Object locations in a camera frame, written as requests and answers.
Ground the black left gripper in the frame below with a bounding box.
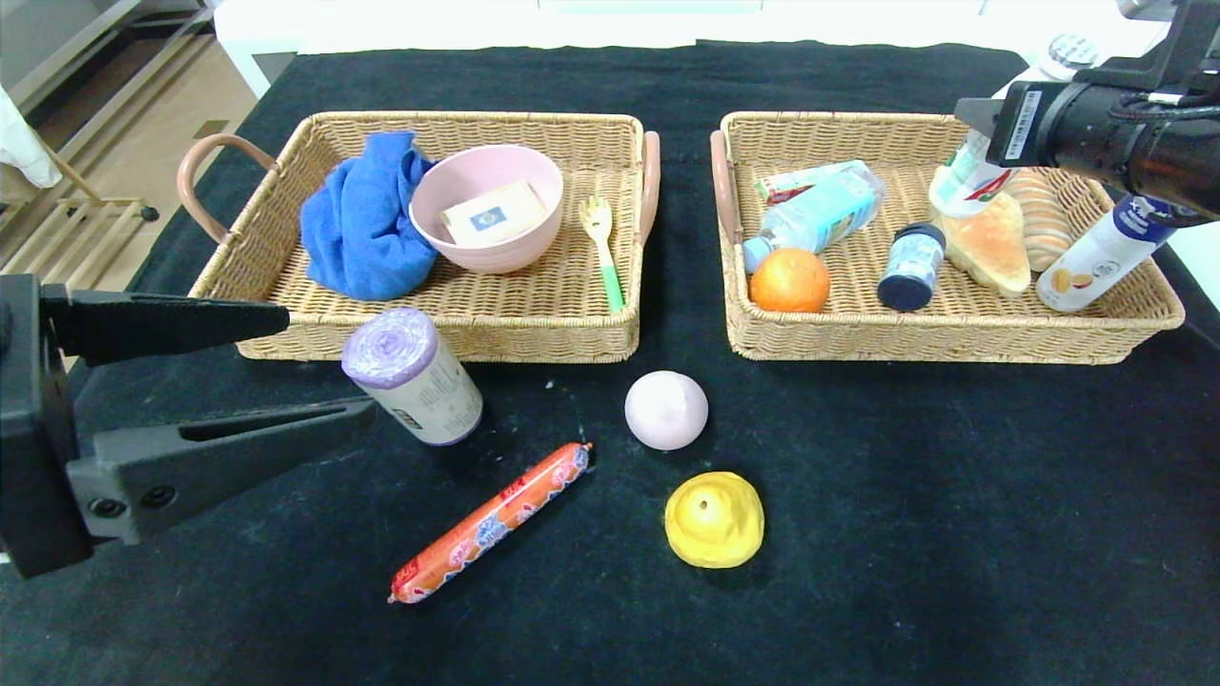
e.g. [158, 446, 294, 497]
[0, 272, 376, 579]

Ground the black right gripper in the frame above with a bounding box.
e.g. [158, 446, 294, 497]
[953, 80, 1125, 169]

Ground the white milk bottle green label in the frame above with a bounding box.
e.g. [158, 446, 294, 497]
[929, 33, 1100, 218]

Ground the croissant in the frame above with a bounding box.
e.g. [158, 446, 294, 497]
[939, 191, 1032, 294]

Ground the yellow lemon toy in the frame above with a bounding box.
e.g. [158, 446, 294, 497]
[664, 472, 765, 570]

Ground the striped long bread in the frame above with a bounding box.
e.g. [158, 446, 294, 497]
[1006, 168, 1073, 274]

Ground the small dark blue jar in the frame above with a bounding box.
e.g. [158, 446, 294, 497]
[877, 223, 947, 313]

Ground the water bottle light blue label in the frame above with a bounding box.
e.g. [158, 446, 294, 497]
[742, 171, 886, 276]

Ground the wooden rolling rack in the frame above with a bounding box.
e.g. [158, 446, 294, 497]
[0, 152, 163, 296]

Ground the white bottle with blue cap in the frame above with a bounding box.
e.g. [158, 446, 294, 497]
[1036, 195, 1183, 314]

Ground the green and red gum box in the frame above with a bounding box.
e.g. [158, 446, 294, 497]
[755, 162, 870, 208]

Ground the orange fruit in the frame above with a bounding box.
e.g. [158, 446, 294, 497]
[749, 249, 831, 315]

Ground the purple garbage bag roll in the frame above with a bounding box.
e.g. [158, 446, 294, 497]
[342, 308, 484, 447]

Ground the blue cloth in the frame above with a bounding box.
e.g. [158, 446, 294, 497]
[301, 132, 441, 303]

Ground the white hanging cloth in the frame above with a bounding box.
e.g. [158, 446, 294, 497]
[0, 84, 68, 190]

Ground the orange wrapped sausage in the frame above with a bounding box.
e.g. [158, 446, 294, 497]
[388, 442, 595, 605]

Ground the pink bowl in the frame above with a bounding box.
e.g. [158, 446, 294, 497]
[410, 146, 565, 276]

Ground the white card box blue logo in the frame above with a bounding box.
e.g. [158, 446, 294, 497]
[441, 182, 551, 250]

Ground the pale pink round bun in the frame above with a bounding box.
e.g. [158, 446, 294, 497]
[625, 372, 710, 452]

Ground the white table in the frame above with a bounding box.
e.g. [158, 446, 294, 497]
[217, 0, 1049, 101]

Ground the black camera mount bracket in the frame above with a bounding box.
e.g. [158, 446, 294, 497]
[1077, 0, 1220, 93]

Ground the wicker basket with pink handles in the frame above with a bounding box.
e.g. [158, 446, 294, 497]
[710, 112, 1186, 365]
[177, 112, 662, 365]

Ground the grey metal shelf frame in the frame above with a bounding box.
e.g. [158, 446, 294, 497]
[0, 0, 222, 130]

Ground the yellow fork with green handle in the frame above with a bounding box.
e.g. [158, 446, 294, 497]
[579, 197, 627, 316]

